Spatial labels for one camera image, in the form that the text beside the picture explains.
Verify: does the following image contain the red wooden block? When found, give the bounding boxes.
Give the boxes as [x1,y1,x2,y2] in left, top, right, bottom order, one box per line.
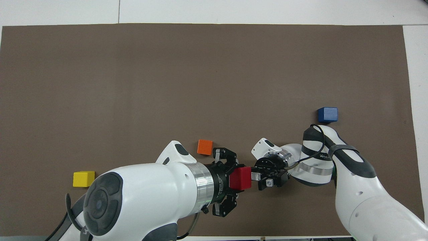
[229,166,252,191]

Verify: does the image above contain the brown paper mat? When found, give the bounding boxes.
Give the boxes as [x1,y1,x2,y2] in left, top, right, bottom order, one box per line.
[0,23,417,237]

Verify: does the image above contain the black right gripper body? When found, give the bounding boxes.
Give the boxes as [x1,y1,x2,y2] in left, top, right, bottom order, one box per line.
[253,157,290,188]

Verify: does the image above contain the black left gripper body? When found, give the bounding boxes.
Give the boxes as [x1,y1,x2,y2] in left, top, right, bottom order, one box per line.
[204,161,241,205]

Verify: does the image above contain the blue wooden block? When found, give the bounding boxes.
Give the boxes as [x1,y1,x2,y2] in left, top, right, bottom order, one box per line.
[317,107,338,124]

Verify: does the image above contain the yellow wooden block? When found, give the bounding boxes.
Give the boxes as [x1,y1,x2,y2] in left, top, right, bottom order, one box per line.
[73,171,95,187]

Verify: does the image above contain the orange wooden block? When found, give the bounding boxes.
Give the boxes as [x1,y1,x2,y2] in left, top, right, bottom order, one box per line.
[197,139,213,156]

